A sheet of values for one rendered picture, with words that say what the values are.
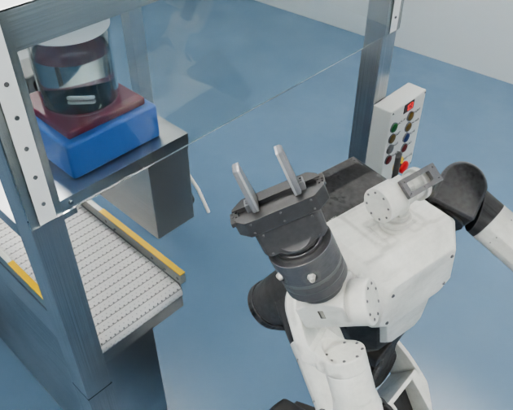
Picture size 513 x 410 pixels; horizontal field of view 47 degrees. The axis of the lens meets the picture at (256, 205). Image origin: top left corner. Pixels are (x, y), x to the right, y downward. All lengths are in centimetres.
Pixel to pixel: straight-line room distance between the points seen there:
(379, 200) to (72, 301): 58
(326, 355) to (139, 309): 68
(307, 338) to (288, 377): 159
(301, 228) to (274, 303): 35
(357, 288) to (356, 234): 32
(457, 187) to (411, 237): 18
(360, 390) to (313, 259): 23
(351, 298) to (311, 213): 15
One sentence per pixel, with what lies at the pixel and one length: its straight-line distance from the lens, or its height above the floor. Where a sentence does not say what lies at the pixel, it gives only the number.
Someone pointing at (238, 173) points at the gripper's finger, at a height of 163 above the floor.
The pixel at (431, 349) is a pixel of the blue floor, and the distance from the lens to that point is 262.
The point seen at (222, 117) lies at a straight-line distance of 117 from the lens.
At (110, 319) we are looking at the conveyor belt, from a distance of 146.
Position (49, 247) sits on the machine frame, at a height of 135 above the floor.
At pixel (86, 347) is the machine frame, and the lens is 127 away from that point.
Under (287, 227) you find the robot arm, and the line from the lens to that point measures 73.
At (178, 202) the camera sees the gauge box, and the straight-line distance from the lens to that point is 130.
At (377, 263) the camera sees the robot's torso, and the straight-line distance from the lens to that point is 108.
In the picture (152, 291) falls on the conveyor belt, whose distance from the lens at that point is 150.
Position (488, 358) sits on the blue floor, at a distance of 267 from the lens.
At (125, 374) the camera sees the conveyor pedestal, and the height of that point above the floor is 58.
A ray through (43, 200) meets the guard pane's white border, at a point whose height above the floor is 145.
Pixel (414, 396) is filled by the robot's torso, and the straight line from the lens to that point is 154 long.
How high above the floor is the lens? 206
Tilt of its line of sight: 41 degrees down
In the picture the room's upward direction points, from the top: straight up
